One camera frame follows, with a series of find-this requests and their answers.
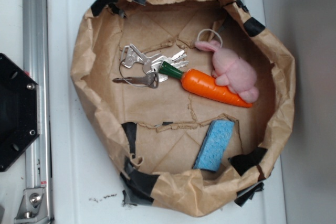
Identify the blue sponge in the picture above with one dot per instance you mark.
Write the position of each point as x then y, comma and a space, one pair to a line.
214, 145

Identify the orange plastic carrot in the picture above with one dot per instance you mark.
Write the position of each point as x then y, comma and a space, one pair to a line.
199, 83

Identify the brown paper bag bin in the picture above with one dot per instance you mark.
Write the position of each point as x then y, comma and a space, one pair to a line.
153, 136

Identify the silver key bunch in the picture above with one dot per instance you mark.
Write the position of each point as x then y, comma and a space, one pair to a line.
132, 55

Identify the pink felt bunny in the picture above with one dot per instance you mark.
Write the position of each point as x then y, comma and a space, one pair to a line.
230, 69

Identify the aluminium extrusion rail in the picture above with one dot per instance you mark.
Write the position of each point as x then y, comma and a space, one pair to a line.
35, 49

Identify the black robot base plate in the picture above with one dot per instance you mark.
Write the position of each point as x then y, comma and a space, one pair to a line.
19, 112

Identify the metal corner bracket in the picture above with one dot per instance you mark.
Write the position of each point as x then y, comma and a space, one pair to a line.
33, 207

